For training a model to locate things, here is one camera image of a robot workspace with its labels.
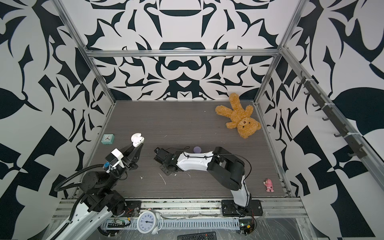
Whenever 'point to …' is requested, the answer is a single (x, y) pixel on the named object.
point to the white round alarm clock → (148, 222)
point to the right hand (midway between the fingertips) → (167, 164)
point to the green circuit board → (246, 227)
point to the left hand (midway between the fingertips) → (137, 139)
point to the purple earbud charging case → (197, 149)
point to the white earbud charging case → (137, 139)
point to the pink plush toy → (269, 184)
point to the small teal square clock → (108, 139)
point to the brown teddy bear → (247, 126)
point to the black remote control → (211, 235)
